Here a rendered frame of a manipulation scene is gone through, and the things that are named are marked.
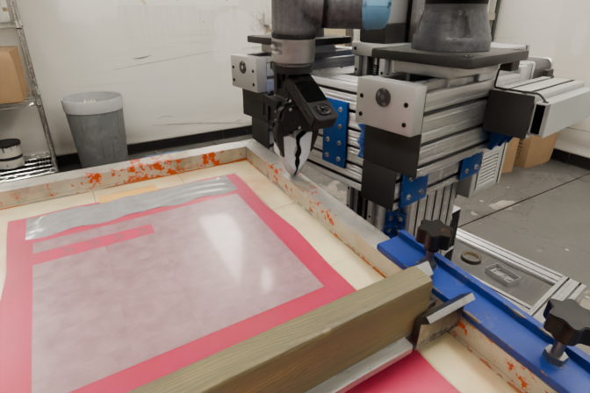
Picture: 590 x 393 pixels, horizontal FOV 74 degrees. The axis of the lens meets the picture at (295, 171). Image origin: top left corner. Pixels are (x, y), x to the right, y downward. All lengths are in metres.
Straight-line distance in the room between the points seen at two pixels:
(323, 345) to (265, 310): 0.17
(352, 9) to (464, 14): 0.25
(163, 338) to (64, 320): 0.13
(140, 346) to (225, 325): 0.10
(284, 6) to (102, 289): 0.49
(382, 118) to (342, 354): 0.47
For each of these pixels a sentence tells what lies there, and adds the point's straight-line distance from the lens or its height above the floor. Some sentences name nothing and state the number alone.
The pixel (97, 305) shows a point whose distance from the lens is 0.57.
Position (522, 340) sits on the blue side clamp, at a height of 1.02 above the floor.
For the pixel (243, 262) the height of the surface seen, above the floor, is 0.99.
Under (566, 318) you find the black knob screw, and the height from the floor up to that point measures 1.08.
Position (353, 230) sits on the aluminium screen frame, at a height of 1.02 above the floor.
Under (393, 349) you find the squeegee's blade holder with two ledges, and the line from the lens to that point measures 0.44.
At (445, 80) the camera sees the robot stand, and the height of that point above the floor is 1.21.
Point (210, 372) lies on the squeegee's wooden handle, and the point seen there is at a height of 1.08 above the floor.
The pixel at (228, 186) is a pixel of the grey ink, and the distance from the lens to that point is 0.79.
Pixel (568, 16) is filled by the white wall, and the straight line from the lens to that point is 4.32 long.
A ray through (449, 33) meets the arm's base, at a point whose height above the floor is 1.29.
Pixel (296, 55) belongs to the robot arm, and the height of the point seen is 1.26.
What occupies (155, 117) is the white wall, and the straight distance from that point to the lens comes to 4.09.
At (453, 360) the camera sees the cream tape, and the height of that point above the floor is 0.98.
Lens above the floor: 1.34
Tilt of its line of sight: 23 degrees down
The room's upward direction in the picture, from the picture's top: straight up
